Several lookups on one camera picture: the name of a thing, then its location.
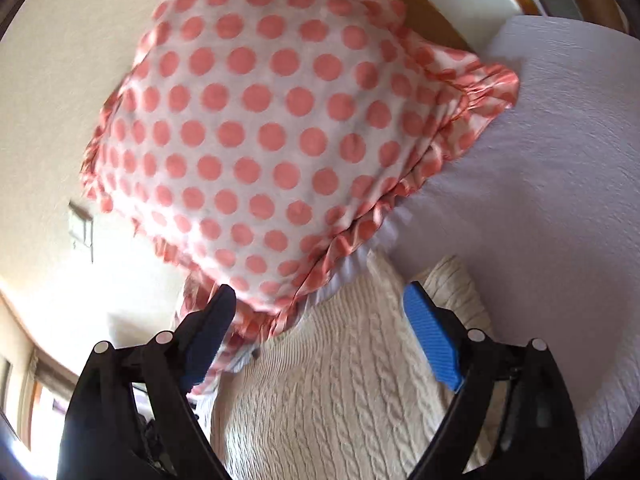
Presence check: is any white wall switch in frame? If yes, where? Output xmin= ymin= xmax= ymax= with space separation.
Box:
xmin=67 ymin=202 xmax=94 ymax=263

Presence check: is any pink polka dot pillow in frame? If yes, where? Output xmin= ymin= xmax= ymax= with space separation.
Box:
xmin=79 ymin=0 xmax=522 ymax=396

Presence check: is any window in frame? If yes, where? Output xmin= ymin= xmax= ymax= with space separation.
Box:
xmin=1 ymin=348 xmax=77 ymax=479

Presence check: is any lavender bed sheet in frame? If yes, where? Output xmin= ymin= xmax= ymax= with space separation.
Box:
xmin=299 ymin=14 xmax=640 ymax=478

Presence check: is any beige cable knit sweater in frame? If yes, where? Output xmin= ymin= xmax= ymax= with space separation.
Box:
xmin=209 ymin=249 xmax=507 ymax=480

